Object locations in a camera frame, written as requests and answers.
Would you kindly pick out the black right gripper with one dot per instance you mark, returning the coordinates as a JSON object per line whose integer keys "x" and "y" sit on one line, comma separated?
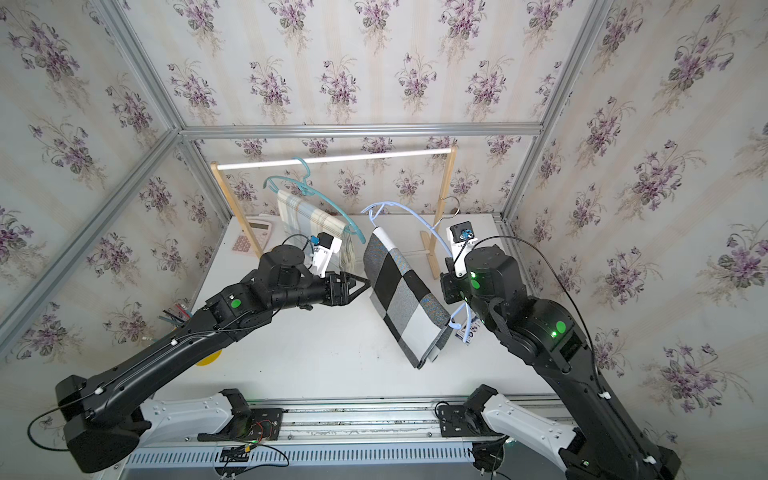
{"x": 451, "y": 292}

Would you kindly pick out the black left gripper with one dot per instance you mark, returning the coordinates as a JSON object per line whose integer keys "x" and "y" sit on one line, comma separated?
{"x": 344, "y": 296}

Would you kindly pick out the black white checkered scarf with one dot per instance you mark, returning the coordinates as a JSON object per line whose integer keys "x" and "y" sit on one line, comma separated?
{"x": 414, "y": 316}

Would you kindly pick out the plaid blue cream scarf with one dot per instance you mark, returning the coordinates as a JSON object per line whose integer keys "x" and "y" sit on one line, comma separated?
{"x": 302, "y": 217}

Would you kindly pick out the teal plastic hanger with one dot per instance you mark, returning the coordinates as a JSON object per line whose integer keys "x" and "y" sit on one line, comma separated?
{"x": 308, "y": 191}

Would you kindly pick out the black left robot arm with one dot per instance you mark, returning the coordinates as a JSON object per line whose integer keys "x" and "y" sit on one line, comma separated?
{"x": 103, "y": 421}

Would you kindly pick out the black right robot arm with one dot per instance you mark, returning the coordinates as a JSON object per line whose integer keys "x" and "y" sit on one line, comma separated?
{"x": 605, "y": 442}

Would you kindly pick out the wooden clothes rack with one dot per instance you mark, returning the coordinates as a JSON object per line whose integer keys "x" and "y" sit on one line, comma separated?
{"x": 374, "y": 182}

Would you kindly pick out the pink calculator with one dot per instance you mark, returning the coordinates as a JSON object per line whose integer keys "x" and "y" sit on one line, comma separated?
{"x": 261, "y": 231}

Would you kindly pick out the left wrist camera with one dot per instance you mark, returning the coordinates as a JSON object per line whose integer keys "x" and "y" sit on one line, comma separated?
{"x": 324, "y": 247}

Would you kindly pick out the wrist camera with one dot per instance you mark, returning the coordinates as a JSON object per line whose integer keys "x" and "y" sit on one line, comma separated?
{"x": 324, "y": 247}
{"x": 462, "y": 238}

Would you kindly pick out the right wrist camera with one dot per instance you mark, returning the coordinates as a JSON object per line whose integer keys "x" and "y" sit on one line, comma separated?
{"x": 462, "y": 238}

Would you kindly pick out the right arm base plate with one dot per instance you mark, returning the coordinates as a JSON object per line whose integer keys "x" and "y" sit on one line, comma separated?
{"x": 454, "y": 420}

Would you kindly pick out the aluminium front rail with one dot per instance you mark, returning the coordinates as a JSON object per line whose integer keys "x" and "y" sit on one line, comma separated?
{"x": 407, "y": 421}

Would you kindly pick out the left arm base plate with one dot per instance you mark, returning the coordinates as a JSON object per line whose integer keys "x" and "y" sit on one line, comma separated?
{"x": 261, "y": 424}

